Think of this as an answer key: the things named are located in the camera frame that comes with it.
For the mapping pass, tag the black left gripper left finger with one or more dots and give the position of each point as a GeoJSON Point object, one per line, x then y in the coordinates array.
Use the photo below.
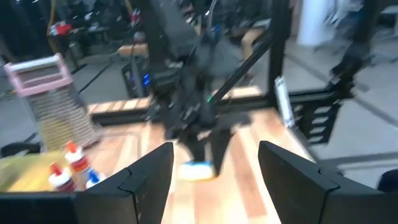
{"type": "Point", "coordinates": [152, 180]}

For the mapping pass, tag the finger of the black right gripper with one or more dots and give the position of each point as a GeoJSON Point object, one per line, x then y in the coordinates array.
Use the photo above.
{"type": "Point", "coordinates": [221, 146]}
{"type": "Point", "coordinates": [196, 147]}

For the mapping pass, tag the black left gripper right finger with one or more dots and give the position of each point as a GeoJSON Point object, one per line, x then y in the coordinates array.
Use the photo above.
{"type": "Point", "coordinates": [289, 180]}

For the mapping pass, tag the blue frosted toy donut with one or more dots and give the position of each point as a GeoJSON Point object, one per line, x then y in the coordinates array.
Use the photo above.
{"type": "Point", "coordinates": [194, 171]}

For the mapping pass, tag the blue food colouring bottle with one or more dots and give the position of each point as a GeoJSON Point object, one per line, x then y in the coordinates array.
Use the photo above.
{"type": "Point", "coordinates": [93, 180]}

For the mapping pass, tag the orange food colouring bottle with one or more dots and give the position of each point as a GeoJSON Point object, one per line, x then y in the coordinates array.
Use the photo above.
{"type": "Point", "coordinates": [79, 161]}

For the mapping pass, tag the dark red food colouring bottle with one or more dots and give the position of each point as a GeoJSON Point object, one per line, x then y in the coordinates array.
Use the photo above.
{"type": "Point", "coordinates": [62, 182]}

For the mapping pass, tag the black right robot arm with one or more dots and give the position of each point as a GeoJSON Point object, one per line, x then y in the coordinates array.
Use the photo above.
{"type": "Point", "coordinates": [177, 31]}

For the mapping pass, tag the black computer with blue lights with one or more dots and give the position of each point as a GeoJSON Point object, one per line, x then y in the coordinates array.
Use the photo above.
{"type": "Point", "coordinates": [135, 77]}

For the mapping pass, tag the white label strip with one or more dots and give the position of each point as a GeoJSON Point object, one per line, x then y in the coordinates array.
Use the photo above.
{"type": "Point", "coordinates": [284, 102]}

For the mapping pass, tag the pink-trimmed metal box grater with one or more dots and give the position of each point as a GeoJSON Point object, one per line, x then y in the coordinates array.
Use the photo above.
{"type": "Point", "coordinates": [59, 115]}

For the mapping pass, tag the clear plastic container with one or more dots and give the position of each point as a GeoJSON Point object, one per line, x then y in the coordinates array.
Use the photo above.
{"type": "Point", "coordinates": [40, 155]}

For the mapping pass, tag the yellow cloth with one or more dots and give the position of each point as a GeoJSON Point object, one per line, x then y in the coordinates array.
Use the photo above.
{"type": "Point", "coordinates": [28, 171]}

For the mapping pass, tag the white building pillar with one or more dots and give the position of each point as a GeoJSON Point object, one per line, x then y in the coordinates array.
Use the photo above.
{"type": "Point", "coordinates": [315, 21]}

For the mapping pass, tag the black aluminium table frame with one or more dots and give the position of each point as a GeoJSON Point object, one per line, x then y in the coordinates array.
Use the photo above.
{"type": "Point", "coordinates": [280, 46]}

